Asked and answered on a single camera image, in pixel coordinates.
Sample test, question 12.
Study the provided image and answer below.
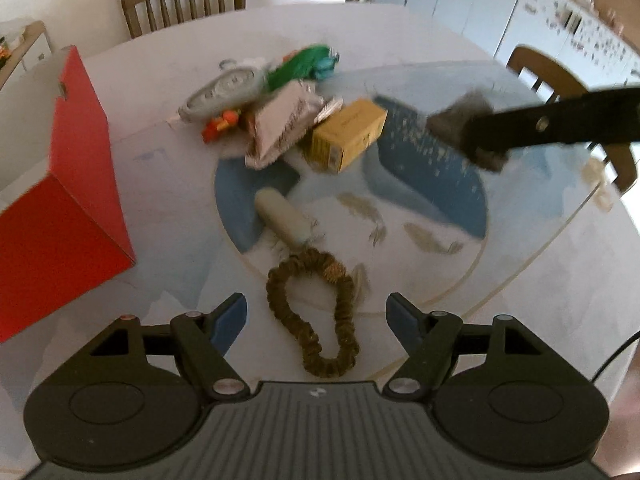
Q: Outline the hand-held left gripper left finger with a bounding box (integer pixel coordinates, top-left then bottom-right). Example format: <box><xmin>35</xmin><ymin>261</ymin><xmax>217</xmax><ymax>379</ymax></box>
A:
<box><xmin>90</xmin><ymin>292</ymin><xmax>251</xmax><ymax>402</ymax></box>

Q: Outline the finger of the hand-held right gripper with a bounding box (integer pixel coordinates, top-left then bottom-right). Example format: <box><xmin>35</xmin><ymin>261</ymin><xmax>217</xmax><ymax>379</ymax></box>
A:
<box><xmin>466</xmin><ymin>87</ymin><xmax>640</xmax><ymax>162</ymax></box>

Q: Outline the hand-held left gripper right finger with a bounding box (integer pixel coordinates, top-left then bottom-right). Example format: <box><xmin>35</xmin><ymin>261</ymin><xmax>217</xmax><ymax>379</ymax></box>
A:
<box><xmin>382</xmin><ymin>293</ymin><xmax>544</xmax><ymax>402</ymax></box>

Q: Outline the brown fabric scrunchie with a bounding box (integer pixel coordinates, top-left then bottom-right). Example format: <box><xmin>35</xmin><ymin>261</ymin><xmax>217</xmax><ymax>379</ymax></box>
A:
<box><xmin>266</xmin><ymin>248</ymin><xmax>361</xmax><ymax>379</ymax></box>

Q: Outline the beige cylinder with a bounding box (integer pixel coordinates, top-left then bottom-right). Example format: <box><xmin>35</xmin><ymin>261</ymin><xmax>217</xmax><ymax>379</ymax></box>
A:
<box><xmin>254</xmin><ymin>188</ymin><xmax>316</xmax><ymax>247</ymax></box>

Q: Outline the yellow cardboard box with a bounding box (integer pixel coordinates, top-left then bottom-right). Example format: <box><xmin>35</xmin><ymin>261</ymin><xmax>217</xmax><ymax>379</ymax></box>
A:
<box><xmin>310</xmin><ymin>98</ymin><xmax>389</xmax><ymax>174</ymax></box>

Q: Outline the red cardboard box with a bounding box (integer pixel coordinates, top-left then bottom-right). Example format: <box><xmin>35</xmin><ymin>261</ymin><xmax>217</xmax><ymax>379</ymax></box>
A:
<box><xmin>0</xmin><ymin>45</ymin><xmax>137</xmax><ymax>344</ymax></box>

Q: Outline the silver foil packet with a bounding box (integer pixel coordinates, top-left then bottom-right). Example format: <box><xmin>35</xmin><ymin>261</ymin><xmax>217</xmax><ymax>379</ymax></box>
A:
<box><xmin>244</xmin><ymin>81</ymin><xmax>324</xmax><ymax>171</ymax></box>

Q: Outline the white fridge with magnets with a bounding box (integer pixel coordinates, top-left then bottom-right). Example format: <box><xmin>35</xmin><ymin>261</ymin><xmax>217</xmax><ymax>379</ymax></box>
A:
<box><xmin>495</xmin><ymin>0</ymin><xmax>640</xmax><ymax>88</ymax></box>

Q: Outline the small striped silver packet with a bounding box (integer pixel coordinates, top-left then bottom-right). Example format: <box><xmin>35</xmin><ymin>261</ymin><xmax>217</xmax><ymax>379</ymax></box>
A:
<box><xmin>312</xmin><ymin>95</ymin><xmax>346</xmax><ymax>126</ymax></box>

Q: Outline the grey correction tape dispenser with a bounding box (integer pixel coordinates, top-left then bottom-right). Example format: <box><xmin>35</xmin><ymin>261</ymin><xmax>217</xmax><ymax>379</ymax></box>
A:
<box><xmin>177</xmin><ymin>64</ymin><xmax>269</xmax><ymax>124</ymax></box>

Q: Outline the white plastic wrap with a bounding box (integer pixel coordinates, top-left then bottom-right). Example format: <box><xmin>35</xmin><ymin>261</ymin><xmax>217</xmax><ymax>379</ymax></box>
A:
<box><xmin>219</xmin><ymin>56</ymin><xmax>273</xmax><ymax>72</ymax></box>

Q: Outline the white wood-top sideboard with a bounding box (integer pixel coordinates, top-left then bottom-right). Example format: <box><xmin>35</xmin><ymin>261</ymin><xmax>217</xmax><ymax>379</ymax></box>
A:
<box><xmin>0</xmin><ymin>20</ymin><xmax>54</xmax><ymax>92</ymax></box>

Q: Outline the black cable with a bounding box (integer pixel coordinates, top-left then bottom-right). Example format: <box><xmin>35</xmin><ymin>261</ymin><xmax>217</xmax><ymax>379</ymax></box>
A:
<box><xmin>591</xmin><ymin>332</ymin><xmax>640</xmax><ymax>385</ymax></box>

